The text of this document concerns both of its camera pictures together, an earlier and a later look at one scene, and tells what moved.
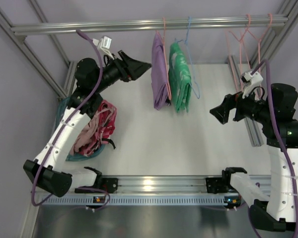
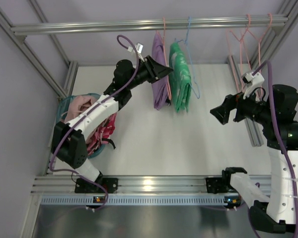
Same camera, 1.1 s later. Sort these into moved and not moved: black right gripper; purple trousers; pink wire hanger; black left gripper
Moved: black left gripper
Not moved: purple trousers; pink wire hanger; black right gripper
